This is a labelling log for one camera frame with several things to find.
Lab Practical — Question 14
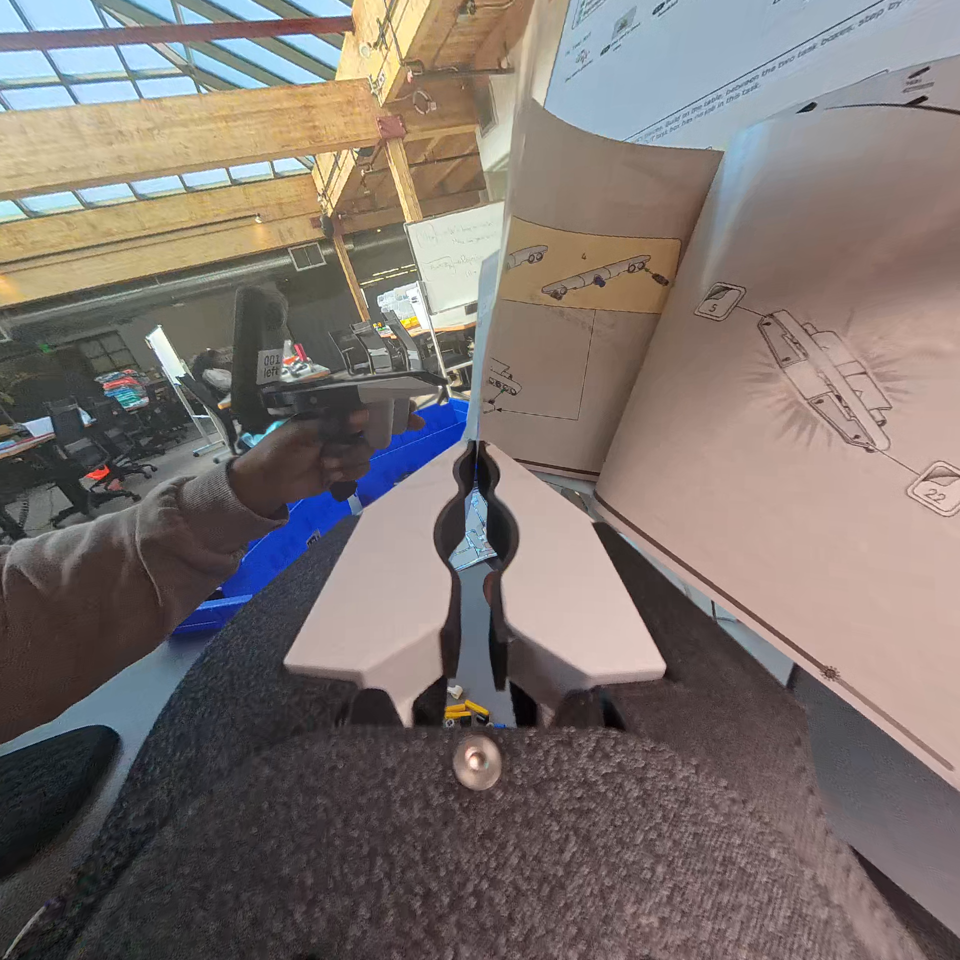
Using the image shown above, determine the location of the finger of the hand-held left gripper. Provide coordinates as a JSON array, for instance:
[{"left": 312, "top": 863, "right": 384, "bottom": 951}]
[{"left": 341, "top": 367, "right": 451, "bottom": 397}]

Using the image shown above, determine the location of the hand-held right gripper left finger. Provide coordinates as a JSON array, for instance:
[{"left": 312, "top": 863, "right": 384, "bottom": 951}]
[{"left": 285, "top": 441, "right": 479, "bottom": 727}]

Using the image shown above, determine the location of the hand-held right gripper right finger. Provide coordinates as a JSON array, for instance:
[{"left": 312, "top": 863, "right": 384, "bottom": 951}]
[{"left": 482, "top": 441, "right": 667, "bottom": 711}]

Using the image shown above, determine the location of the building instruction booklet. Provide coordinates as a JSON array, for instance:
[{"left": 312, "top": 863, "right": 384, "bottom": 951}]
[{"left": 474, "top": 56, "right": 960, "bottom": 792}]

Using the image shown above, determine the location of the person's left forearm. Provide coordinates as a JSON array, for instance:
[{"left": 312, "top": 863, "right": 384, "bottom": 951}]
[{"left": 0, "top": 463, "right": 291, "bottom": 745}]

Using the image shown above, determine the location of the person's left hand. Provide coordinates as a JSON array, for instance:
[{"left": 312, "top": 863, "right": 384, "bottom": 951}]
[{"left": 227, "top": 411, "right": 426, "bottom": 520}]

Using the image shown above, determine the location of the shelf of clear storage boxes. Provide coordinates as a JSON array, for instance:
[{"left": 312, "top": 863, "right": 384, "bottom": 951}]
[{"left": 376, "top": 283, "right": 435, "bottom": 337}]

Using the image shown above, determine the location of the blue plastic bin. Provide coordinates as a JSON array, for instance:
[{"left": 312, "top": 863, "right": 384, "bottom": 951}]
[{"left": 171, "top": 397, "right": 472, "bottom": 640}]

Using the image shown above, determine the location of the small whiteboard on stand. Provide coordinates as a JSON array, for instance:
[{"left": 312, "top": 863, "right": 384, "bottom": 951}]
[{"left": 144, "top": 324, "right": 222, "bottom": 459}]

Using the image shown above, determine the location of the clear plastic parts bag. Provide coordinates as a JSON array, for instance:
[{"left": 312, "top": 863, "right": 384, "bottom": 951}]
[{"left": 448, "top": 486, "right": 502, "bottom": 571}]

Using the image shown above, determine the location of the stack of colourful cloths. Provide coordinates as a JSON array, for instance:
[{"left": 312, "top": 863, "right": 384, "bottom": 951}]
[{"left": 99, "top": 367, "right": 149, "bottom": 415}]

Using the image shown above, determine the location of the printed instruction sheet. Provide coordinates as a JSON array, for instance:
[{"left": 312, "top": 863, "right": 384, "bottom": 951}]
[{"left": 541, "top": 0, "right": 960, "bottom": 151}]

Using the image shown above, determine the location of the large wall whiteboard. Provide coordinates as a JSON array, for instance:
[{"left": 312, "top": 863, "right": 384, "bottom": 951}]
[{"left": 405, "top": 201, "right": 506, "bottom": 316}]

